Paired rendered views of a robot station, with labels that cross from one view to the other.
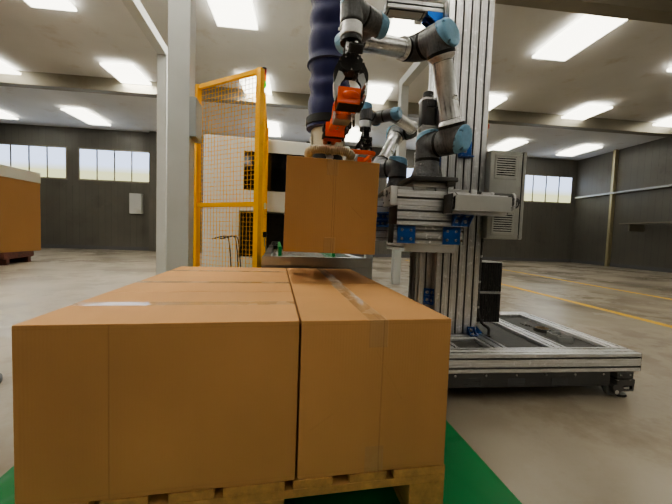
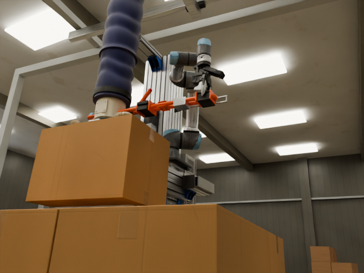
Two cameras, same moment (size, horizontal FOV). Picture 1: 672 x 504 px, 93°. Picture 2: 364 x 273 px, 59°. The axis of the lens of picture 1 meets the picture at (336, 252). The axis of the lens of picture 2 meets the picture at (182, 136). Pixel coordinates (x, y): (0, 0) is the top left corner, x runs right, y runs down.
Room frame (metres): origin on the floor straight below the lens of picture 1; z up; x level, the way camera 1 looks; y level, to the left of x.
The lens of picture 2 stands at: (0.36, 1.22, 0.44)
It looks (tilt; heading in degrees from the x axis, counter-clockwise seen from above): 21 degrees up; 305
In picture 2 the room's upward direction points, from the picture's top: 2 degrees clockwise
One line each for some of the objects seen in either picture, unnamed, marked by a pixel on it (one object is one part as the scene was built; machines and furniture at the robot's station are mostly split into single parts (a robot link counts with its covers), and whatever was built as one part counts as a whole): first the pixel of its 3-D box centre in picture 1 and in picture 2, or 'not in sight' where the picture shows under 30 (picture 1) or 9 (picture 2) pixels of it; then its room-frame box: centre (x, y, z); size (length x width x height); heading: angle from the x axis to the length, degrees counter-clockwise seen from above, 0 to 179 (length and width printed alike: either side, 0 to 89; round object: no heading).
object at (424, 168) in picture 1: (426, 170); (169, 155); (1.60, -0.43, 1.09); 0.15 x 0.15 x 0.10
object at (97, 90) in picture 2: (328, 124); (112, 98); (1.68, 0.06, 1.32); 0.23 x 0.23 x 0.04
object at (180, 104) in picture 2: (341, 116); (181, 104); (1.22, 0.00, 1.19); 0.07 x 0.07 x 0.04; 9
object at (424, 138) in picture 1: (429, 145); (171, 139); (1.59, -0.44, 1.20); 0.13 x 0.12 x 0.14; 39
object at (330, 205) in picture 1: (324, 210); (102, 169); (1.68, 0.07, 0.88); 0.60 x 0.40 x 0.40; 9
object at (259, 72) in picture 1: (225, 198); not in sight; (2.89, 1.01, 1.05); 0.87 x 0.10 x 2.10; 63
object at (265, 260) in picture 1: (317, 261); not in sight; (2.03, 0.11, 0.58); 0.70 x 0.03 x 0.06; 101
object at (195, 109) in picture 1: (196, 120); not in sight; (2.60, 1.15, 1.62); 0.20 x 0.05 x 0.30; 11
